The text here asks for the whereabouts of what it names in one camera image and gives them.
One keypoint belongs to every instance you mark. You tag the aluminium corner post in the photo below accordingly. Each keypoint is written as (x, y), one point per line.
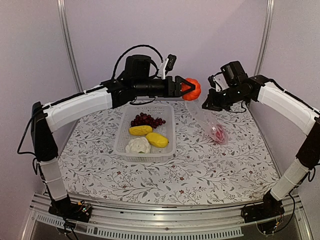
(61, 7)
(265, 36)

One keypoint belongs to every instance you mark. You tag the left aluminium corner post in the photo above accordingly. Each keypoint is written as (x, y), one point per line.
(61, 7)

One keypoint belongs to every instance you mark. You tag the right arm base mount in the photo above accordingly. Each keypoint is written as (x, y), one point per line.
(270, 212)

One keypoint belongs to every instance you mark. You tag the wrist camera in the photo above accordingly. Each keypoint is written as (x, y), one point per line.
(143, 67)
(233, 73)

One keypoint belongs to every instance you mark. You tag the white toy cauliflower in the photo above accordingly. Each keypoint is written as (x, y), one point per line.
(139, 145)

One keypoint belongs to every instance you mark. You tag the aluminium front rail frame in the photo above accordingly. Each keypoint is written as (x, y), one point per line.
(120, 220)

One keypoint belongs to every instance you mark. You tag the clear zip top bag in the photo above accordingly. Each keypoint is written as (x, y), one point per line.
(204, 118)

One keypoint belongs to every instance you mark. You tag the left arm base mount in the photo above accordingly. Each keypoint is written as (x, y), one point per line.
(65, 208)

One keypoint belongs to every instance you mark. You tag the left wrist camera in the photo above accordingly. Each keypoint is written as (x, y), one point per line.
(143, 67)

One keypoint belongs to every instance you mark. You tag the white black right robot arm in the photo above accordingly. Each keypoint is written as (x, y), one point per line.
(297, 119)

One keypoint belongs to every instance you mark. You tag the white perforated plastic basket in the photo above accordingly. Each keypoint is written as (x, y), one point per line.
(168, 130)

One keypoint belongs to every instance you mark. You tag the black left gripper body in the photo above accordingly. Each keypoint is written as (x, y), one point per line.
(168, 92)

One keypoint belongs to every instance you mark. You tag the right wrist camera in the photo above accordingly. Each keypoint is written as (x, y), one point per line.
(233, 73)

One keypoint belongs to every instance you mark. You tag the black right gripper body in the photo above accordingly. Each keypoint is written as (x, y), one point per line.
(223, 101)

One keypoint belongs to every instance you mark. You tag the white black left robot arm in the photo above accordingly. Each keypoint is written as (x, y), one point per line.
(134, 81)

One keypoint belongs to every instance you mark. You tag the red toy bell pepper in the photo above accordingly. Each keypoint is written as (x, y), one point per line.
(218, 134)

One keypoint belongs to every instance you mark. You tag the dark red grape bunch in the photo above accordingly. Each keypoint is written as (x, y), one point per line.
(144, 119)

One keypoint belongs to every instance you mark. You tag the floral patterned table mat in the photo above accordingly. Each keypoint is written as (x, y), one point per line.
(200, 172)

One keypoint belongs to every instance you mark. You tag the right aluminium corner post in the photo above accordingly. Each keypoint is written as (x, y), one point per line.
(265, 36)

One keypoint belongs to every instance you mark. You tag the orange toy pumpkin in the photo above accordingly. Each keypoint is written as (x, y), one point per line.
(194, 94)

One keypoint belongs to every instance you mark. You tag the yellow toy mango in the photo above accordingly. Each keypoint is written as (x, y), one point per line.
(157, 140)

